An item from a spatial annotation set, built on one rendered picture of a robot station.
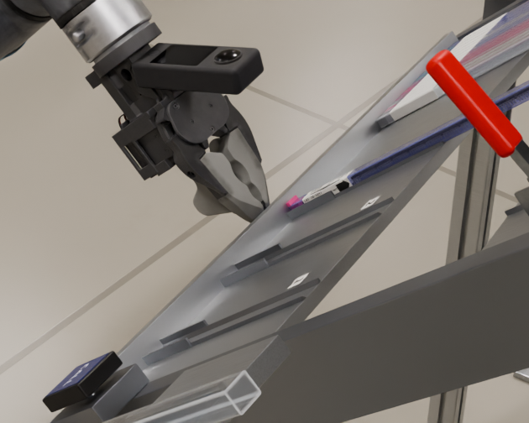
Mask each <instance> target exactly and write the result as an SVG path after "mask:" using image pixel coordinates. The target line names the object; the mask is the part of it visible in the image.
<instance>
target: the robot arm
mask: <svg viewBox="0 0 529 423"><path fill-rule="evenodd" d="M151 17H152V14H151V12H150V11H149V10H148V9H147V7H146V6H145V5H144V3H143V2H142V0H0V61H1V60H3V59H5V58H7V57H9V56H10V55H13V54H14V53H16V52H17V51H18V50H20V49H21V48H22V47H23V46H24V44H25V43H26V41H27V40H28V39H29V38H30V37H32V36H33V35H34V34H35V33H36V32H37V31H39V30H40V29H41V28H42V27H43V26H45V25H46V24H47V23H48V22H49V21H50V20H51V19H54V21H55V22H56V24H57V25H58V26H59V28H60V29H62V31H63V32H64V33H65V35H66V36H67V38H68V39H69V41H70V42H71V43H72V44H73V45H74V47H75V48H76V50H77V51H78V52H79V54H80V55H81V57H82V58H83V60H84V61H85V62H86V63H92V62H94V63H95V65H94V66H93V67H92V69H93V70H94V71H93V72H92V73H90V74H89V75H88V76H86V77H85V78H86V80H87V81H88V83H89V84H90V85H91V87H92V89H94V88H96V87H97V86H99V85H101V84H102V85H103V86H104V87H105V89H106V90H107V92H108V93H109V94H110V96H111V97H112V98H113V100H114V101H115V102H116V103H117V104H118V106H119V107H120V109H121V110H122V112H123V115H121V116H123V117H124V119H125V122H123V123H122V124H121V121H120V118H121V116H120V117H119V118H118V124H119V127H120V128H121V130H120V131H118V132H117V133H115V134H114V135H113V136H112V138H113V140H114V141H115V142H116V144H117V145H118V147H119V148H120V149H121V150H122V151H123V153H124V154H125V155H126V157H127V158H128V160H129V161H130V162H131V164H132V165H133V166H134V168H135V169H136V170H137V171H138V172H139V174H140V175H141V177H142V178H143V180H147V179H148V178H153V177H154V176H156V175H158V176H160V175H162V174H164V173H165V172H166V171H168V170H170V169H171V168H172V167H174V166H175V165H177V167H178V168H179V169H180V170H181V171H182V172H183V173H184V174H185V175H186V176H188V177H189V178H190V179H192V180H193V181H194V182H195V183H196V188H197V189H196V194H195V195H194V198H193V205H194V207H195V208H196V209H197V210H198V211H199V212H200V213H201V214H203V215H205V216H212V215H218V214H224V213H230V212H232V213H234V214H236V215H238V216H239V217H241V218H243V219H244V220H245V221H247V222H250V223H251V222H252V221H253V220H254V219H255V218H256V217H257V216H258V215H259V214H260V213H262V212H263V211H264V210H265V209H266V208H267V207H268V206H269V205H270V199H269V193H268V188H267V183H266V179H265V173H264V171H263V168H262V165H261V162H262V159H261V156H260V154H259V150H258V147H257V145H256V142H255V140H254V136H253V134H252V131H251V129H250V127H249V125H248V124H247V122H246V120H245V119H244V117H243V116H242V114H241V113H240V112H239V111H238V110H237V109H236V108H235V107H234V106H233V104H232V103H231V102H230V101H229V99H228V96H227V95H224V96H223V95H222V94H230V95H238V94H240V93H241V92H242V91H243V90H244V89H245V88H246V87H247V86H249V85H250V84H251V83H252V82H253V81H254V80H255V79H256V78H257V77H258V76H259V75H260V74H262V73H263V71H264V66H263V62H262V59H261V55H260V52H259V50H258V49H256V48H247V47H231V46H216V45H199V44H169V43H158V44H156V45H155V46H154V47H152V48H151V47H150V46H149V43H150V42H151V41H153V40H154V39H156V38H157V37H158V36H159V35H161V34H162V32H161V31H160V29H159V28H158V26H157V25H156V23H155V22H153V23H150V22H149V21H150V20H151ZM211 136H215V137H220V138H215V139H213V140H212V141H211V142H210V143H208V138H209V137H211ZM223 136H224V137H223ZM125 146H126V148H127V149H126V148H125ZM208 148H209V149H210V152H207V153H206V150H205V149H208ZM129 152H130V153H131V154H130V153H129ZM133 157H134V158H133ZM135 159H136V161H137V162H138V163H139V164H137V162H136V161H135ZM139 165H140V166H141V168H142V169H141V168H140V167H139Z"/></svg>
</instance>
